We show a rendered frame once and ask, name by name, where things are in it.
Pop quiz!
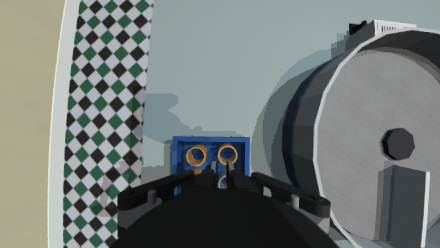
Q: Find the bronze bushing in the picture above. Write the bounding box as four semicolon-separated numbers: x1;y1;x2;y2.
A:
186;144;208;166
218;143;238;165
192;168;202;175

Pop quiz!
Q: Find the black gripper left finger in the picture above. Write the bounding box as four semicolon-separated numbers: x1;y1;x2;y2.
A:
117;161;218;237

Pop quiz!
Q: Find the grey metal sleeve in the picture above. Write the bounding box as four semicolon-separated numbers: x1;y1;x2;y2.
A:
218;169;227;188

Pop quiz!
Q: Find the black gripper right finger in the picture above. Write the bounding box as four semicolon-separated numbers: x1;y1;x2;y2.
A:
226;161;331;236

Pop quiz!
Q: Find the blue crate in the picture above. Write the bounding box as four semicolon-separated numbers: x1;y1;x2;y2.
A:
172;135;250;188

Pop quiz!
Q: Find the grey round turntable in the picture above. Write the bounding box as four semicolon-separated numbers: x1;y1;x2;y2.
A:
282;20;440;248

